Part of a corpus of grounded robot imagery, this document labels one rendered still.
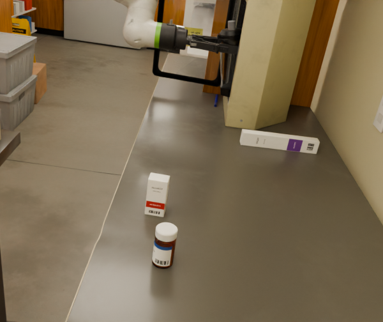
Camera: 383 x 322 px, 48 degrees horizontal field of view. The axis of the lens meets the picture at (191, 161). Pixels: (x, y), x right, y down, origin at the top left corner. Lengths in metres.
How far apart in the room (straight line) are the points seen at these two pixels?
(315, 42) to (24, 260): 1.72
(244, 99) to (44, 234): 1.43
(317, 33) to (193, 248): 1.23
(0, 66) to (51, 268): 1.70
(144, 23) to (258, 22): 0.41
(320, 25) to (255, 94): 0.50
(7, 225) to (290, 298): 1.96
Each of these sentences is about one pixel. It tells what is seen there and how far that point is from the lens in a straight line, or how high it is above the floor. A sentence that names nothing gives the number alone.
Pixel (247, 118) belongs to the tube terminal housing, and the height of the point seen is 0.98.
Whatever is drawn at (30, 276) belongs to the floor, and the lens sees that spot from 2.26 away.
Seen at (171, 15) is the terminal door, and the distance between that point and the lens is 1.83.
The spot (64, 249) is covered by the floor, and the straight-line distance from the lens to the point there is 2.40.
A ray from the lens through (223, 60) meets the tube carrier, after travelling 1.62.
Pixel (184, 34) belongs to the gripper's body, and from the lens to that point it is 1.60.
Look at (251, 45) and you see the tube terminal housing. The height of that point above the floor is 1.24.
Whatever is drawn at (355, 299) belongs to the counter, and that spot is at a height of 0.94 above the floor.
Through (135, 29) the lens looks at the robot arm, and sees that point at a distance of 1.60.
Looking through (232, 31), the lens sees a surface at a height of 1.26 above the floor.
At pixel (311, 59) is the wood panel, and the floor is 1.15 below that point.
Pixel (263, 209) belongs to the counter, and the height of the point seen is 0.94.
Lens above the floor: 1.52
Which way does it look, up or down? 27 degrees down
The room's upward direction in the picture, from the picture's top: 9 degrees clockwise
